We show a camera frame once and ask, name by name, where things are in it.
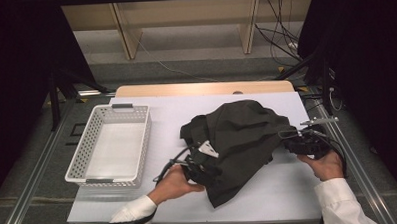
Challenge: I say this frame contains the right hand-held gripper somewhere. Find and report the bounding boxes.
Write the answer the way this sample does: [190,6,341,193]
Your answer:
[281,116,341,162]

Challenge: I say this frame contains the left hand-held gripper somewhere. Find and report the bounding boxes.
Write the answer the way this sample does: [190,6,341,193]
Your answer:
[181,139,223,187]

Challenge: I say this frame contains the dark pleated skirt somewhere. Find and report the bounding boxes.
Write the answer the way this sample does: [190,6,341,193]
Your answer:
[178,97,303,211]

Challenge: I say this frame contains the white perforated plastic basket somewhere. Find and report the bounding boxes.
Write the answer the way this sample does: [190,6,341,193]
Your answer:
[61,102,155,192]

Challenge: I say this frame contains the person's right hand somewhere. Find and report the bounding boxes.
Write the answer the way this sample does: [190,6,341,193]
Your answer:
[297,149,345,184]

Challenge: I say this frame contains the person's left hand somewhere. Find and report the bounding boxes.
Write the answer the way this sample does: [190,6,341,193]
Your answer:
[146,163,207,206]

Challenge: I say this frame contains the black metal stand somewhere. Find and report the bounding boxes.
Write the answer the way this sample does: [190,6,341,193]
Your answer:
[48,66,113,131]
[272,43,338,118]

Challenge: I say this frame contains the white board table cover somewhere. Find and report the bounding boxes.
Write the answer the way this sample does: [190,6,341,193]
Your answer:
[62,90,324,224]

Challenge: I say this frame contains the black curtain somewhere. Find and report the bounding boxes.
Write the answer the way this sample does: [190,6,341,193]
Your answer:
[0,0,100,203]
[296,0,397,206]

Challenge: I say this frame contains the black-framed floor hatch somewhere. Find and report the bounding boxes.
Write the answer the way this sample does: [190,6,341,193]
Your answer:
[69,122,88,137]

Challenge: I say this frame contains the short aluminium bar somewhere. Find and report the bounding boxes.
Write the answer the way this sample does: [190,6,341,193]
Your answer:
[77,89,117,98]

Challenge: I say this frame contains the light wooden shelf unit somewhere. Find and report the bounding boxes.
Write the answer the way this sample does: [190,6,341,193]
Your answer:
[61,0,316,63]

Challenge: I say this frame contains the grey right gripper cable loop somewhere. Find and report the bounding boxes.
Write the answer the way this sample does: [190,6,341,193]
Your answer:
[277,128,303,139]

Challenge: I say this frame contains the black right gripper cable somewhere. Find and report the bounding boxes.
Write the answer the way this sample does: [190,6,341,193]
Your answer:
[311,128,348,179]

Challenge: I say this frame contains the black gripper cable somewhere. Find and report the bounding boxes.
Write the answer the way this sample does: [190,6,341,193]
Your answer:
[96,143,204,224]
[311,128,348,179]

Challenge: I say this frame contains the white cable loop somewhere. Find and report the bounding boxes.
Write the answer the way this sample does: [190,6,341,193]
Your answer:
[328,86,345,113]

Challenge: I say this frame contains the long aluminium rail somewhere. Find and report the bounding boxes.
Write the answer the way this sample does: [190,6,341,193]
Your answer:
[314,98,397,224]
[0,99,81,224]

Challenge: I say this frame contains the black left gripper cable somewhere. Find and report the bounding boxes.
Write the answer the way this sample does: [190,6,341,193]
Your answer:
[96,143,204,224]

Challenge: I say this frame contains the thin white floor cable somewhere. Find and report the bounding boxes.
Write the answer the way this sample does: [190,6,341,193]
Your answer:
[132,29,221,86]

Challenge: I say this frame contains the bundle of black cables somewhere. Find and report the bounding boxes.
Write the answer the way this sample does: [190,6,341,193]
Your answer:
[253,0,303,63]

